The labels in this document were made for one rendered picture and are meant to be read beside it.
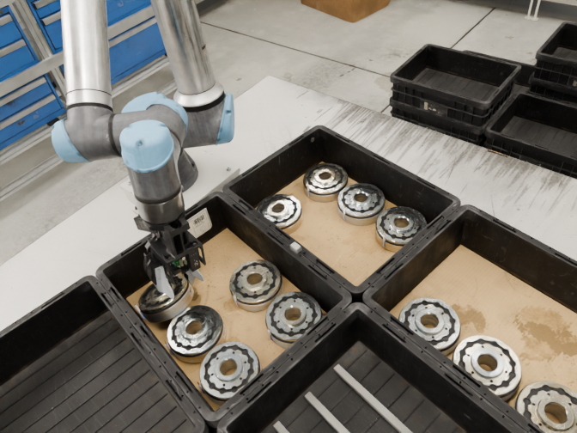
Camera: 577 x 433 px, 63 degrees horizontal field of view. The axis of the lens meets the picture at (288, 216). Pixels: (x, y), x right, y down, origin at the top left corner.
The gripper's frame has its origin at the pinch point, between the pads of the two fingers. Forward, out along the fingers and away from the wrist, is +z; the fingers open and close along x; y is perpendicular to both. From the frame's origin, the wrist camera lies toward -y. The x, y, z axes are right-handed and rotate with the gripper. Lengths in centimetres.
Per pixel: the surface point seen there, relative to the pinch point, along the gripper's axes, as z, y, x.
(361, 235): -2.2, 16.2, 35.5
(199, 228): -3.5, -7.5, 10.8
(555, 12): 31, -69, 325
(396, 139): 3, -9, 80
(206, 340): 0.7, 14.4, -2.8
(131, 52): 27, -193, 82
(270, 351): 2.8, 22.7, 5.1
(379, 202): -6.3, 14.5, 42.8
